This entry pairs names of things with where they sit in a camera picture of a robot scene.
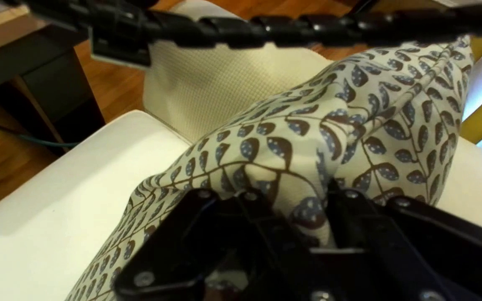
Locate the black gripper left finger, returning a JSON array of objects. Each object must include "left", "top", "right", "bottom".
[{"left": 114, "top": 188, "right": 316, "bottom": 301}]

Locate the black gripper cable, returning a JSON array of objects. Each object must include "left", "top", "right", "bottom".
[{"left": 5, "top": 0, "right": 482, "bottom": 70}]

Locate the black side table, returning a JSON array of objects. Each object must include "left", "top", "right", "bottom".
[{"left": 0, "top": 23, "right": 107, "bottom": 147}]

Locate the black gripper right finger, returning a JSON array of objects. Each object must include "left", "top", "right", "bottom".
[{"left": 325, "top": 190, "right": 482, "bottom": 301}]

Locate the thin floor cable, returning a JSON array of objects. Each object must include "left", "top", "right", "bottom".
[{"left": 0, "top": 115, "right": 82, "bottom": 150}]

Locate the beige black leaf-pattern pillow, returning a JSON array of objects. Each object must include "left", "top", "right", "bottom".
[{"left": 64, "top": 35, "right": 475, "bottom": 301}]

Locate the white couch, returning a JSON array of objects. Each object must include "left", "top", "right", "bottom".
[{"left": 0, "top": 0, "right": 482, "bottom": 301}]

